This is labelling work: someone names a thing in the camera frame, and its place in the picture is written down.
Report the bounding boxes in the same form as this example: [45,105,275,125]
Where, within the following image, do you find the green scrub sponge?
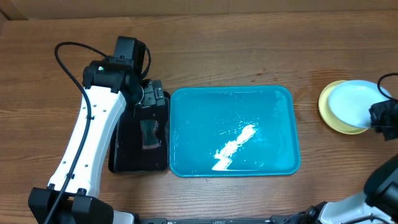
[140,119,160,150]

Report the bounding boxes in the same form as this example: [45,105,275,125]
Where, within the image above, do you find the light blue plate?
[328,80,388,128]

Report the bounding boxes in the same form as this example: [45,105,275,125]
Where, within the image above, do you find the yellow plate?
[318,80,368,135]

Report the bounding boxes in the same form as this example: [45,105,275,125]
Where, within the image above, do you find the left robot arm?
[28,58,170,223]

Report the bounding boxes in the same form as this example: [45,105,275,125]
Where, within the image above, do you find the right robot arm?
[298,98,397,223]

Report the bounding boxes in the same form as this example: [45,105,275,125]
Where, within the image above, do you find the black tray with water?
[108,91,170,173]

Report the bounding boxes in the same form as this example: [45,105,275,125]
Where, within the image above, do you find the teal plastic tray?
[169,85,301,177]

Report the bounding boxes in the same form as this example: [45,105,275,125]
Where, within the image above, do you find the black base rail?
[136,214,308,224]

